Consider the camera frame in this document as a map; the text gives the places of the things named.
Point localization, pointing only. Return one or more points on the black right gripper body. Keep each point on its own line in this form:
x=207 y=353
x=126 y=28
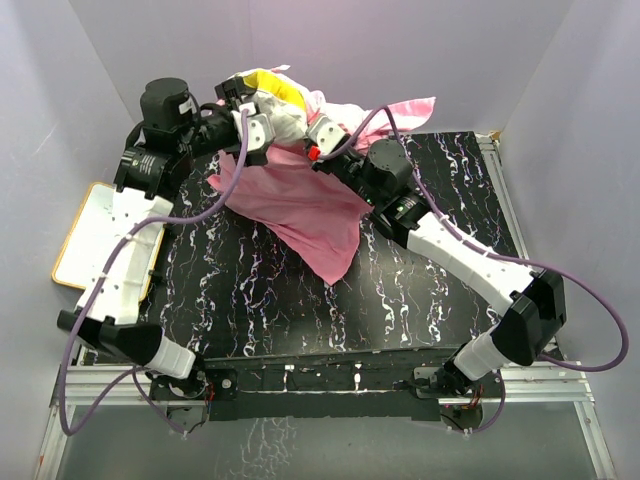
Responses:
x=346 y=168

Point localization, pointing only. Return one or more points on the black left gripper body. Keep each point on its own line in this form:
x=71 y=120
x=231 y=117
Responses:
x=232 y=95

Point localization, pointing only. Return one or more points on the white yellow pillow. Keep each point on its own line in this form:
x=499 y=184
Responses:
x=281 y=99

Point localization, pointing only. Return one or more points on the pink satin pillowcase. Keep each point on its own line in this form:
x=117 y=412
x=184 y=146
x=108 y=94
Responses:
x=312 y=212

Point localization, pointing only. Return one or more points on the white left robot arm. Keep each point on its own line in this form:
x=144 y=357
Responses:
x=157 y=158

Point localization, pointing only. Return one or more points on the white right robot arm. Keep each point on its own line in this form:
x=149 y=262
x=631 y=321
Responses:
x=530 y=304

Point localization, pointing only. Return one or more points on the small whiteboard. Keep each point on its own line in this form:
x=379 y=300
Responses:
x=103 y=217

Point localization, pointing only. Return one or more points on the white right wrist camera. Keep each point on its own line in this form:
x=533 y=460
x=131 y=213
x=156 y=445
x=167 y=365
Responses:
x=323 y=137

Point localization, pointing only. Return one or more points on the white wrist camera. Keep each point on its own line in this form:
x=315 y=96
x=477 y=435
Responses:
x=323 y=137
x=256 y=134

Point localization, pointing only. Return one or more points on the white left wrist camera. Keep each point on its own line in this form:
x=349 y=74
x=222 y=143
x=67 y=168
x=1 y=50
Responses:
x=256 y=134

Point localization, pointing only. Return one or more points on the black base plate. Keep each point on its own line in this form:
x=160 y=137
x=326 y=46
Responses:
x=410 y=383

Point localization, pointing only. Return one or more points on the aluminium frame rails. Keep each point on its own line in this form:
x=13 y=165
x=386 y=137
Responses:
x=541 y=382

